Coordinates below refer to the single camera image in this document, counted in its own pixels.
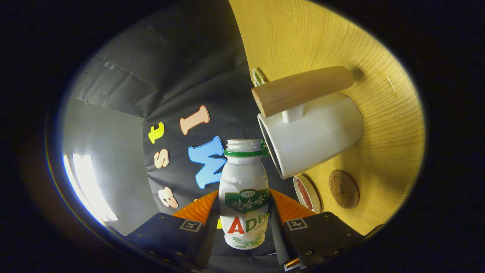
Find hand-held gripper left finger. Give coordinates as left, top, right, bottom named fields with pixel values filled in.
left=125, top=190, right=220, bottom=271

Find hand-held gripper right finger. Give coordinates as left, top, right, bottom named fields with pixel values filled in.
left=268, top=188, right=366, bottom=271

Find round brown coaster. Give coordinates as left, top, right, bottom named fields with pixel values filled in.
left=329, top=169, right=360, bottom=209

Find white juice bottle green label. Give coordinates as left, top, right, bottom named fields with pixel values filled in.
left=218, top=139, right=271, bottom=250

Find white cup wooden handle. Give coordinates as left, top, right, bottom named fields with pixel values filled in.
left=251, top=66, right=364, bottom=180

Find round beige plate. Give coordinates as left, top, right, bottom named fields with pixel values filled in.
left=293, top=175, right=322, bottom=214

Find red sausage pieces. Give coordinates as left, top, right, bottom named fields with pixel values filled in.
left=296, top=179, right=313, bottom=210

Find ceiling light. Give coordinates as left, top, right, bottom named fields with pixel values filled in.
left=64, top=154, right=119, bottom=222

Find wooden table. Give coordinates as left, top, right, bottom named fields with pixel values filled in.
left=228, top=0, right=426, bottom=236

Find white divided dish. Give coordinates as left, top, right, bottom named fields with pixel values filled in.
left=252, top=67, right=269, bottom=87

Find black backdrop cloth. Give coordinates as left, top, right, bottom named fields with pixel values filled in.
left=68, top=0, right=296, bottom=273

